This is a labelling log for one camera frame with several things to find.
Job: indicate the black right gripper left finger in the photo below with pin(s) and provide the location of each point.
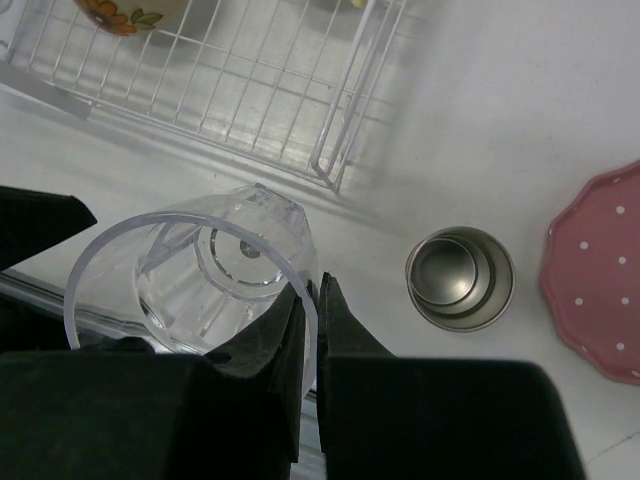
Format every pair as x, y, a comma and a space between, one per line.
119, 410

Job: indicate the clear drinking glass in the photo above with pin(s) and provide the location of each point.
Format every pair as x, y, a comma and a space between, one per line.
191, 276

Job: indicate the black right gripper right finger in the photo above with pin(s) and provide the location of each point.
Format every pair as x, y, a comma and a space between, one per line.
386, 417

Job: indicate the small steel cup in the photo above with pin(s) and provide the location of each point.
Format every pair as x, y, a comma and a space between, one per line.
460, 279

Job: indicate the pink dotted plate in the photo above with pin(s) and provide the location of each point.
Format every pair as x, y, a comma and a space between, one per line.
590, 274

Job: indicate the aluminium rail frame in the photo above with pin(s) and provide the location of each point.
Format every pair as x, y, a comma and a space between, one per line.
49, 299

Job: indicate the white wire dish rack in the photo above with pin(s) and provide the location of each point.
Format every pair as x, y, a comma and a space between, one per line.
288, 84

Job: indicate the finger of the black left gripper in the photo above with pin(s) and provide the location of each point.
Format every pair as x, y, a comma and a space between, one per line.
33, 222

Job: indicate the beige bowl with flower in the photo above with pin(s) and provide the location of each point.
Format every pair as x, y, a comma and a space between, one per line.
130, 17

